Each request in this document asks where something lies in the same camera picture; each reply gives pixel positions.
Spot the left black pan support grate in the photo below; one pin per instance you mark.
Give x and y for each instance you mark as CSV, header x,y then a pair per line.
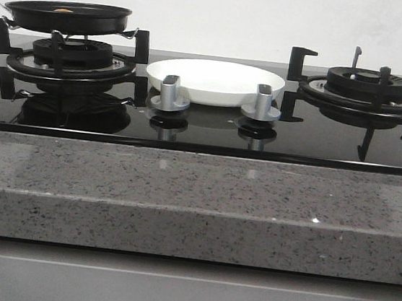
x,y
60,81

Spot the silver stove knob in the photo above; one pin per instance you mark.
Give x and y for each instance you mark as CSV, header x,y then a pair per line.
x,y
170,99
261,109

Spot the left black gas burner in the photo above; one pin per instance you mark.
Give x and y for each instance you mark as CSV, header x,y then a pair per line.
x,y
81,54

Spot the black glass cooktop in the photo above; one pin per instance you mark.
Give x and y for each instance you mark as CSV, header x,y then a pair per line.
x,y
306,133

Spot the silver right stove knob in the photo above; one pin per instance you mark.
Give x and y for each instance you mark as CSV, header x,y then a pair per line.
x,y
261,109

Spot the right black gas burner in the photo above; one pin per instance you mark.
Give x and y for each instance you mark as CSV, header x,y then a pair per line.
x,y
363,84

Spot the black pan support grate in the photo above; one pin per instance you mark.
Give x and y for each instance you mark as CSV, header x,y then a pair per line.
x,y
60,81
367,115

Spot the silver left stove knob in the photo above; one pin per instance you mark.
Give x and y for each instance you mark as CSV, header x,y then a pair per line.
x,y
170,99

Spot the fried egg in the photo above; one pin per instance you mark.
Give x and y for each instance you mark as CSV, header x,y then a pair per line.
x,y
63,10

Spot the black gas burner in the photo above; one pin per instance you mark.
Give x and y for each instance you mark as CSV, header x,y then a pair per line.
x,y
81,54
363,84

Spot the right black pan support grate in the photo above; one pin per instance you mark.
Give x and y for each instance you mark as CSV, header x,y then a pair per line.
x,y
367,115

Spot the grey cabinet front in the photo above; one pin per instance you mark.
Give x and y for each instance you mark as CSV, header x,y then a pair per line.
x,y
37,272

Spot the black frying pan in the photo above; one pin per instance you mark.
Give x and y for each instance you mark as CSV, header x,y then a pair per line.
x,y
87,19

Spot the white ceramic plate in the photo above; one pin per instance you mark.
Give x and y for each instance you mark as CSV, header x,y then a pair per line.
x,y
215,83

